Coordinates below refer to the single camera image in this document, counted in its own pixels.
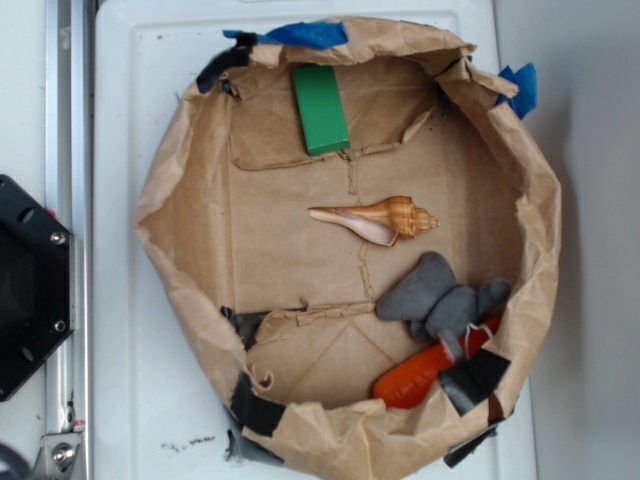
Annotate blue tape piece right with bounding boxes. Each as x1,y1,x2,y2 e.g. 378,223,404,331
496,63,538,120

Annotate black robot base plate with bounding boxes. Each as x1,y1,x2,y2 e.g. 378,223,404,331
0,174,73,402

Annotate brown paper bag bin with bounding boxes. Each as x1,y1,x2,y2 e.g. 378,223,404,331
135,17,561,479

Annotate metal corner bracket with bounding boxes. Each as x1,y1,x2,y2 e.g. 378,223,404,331
31,432,85,480

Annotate black tape piece front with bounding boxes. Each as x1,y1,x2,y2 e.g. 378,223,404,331
229,373,286,437

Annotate black tape piece right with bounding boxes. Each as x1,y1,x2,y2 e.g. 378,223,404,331
438,348,511,416

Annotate green wooden block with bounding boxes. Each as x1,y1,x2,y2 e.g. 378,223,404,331
292,65,350,156

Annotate blue tape piece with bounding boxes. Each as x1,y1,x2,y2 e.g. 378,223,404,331
496,63,538,120
223,21,349,50

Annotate white plastic tray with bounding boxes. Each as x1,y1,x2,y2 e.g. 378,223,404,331
89,0,540,480

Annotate gray plush elephant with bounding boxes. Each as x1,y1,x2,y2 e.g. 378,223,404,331
375,251,511,363

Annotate orange plastic carrot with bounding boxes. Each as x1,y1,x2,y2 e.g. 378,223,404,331
372,318,501,409

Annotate blue tape piece top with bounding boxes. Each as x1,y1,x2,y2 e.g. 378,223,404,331
223,21,349,50

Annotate black tape piece top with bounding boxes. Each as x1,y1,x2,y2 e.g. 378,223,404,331
196,32,258,94

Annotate black tape piece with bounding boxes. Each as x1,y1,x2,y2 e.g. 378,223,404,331
438,348,511,416
229,373,286,437
196,32,258,94

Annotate orange spiral seashell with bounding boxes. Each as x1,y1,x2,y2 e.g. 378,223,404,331
308,196,439,247

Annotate aluminum frame rail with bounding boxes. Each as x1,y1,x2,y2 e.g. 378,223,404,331
45,1,99,479

